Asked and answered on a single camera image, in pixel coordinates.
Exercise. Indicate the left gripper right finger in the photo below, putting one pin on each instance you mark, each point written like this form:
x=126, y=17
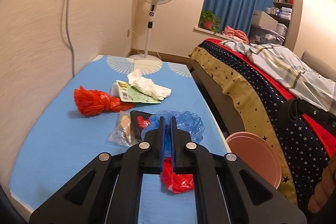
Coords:
x=226, y=189

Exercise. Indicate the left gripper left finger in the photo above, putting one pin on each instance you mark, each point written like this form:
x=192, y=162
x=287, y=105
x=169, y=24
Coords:
x=107, y=189

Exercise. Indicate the red plastic bag front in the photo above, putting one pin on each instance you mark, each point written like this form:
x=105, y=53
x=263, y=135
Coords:
x=176, y=183

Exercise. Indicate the clear plastic bag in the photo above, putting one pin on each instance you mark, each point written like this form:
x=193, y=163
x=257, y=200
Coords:
x=123, y=133

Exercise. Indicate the blue plastic bag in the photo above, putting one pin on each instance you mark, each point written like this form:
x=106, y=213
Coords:
x=186, y=121

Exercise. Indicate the black crab snack packet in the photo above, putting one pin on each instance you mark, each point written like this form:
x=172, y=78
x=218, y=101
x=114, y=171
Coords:
x=139, y=121

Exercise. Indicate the red plastic bag knotted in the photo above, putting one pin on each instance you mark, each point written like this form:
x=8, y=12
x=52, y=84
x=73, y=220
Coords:
x=95, y=102

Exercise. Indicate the green white snack wrapper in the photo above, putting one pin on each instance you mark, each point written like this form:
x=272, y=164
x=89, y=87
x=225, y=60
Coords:
x=132, y=95

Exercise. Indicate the white tissue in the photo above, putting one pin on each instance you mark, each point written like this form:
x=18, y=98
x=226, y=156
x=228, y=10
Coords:
x=147, y=86

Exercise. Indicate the pink plastic trash bin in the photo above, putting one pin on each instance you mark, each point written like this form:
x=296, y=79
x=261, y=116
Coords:
x=258, y=154

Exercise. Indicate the person right hand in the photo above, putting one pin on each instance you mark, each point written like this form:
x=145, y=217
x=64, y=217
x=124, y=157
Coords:
x=324, y=188

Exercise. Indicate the plaid light blue duvet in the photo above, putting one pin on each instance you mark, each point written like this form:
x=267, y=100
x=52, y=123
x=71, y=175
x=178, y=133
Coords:
x=292, y=73

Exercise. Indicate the red blanket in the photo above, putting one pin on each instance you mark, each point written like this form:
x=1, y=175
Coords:
x=325, y=135

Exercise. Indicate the grey bed headboard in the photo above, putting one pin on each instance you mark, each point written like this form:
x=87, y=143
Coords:
x=319, y=66

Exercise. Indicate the navy star bed sheet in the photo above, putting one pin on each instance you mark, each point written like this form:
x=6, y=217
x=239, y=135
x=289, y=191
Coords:
x=303, y=151

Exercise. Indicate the yellow star bed skirt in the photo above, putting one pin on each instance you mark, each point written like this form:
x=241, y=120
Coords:
x=240, y=107

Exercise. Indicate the clear plastic storage bin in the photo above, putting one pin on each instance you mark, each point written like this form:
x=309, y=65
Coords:
x=258, y=35

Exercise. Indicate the pink clothes on sill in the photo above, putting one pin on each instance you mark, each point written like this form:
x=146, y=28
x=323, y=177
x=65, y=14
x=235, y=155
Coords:
x=236, y=34

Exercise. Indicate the beige storage box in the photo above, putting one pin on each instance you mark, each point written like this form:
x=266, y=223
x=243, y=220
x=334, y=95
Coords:
x=263, y=20

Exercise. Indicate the wooden bookshelf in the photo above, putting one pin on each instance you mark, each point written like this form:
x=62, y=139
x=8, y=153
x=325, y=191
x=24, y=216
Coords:
x=288, y=13

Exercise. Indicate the potted green plant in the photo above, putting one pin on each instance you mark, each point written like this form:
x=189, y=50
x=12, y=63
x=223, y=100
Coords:
x=209, y=21

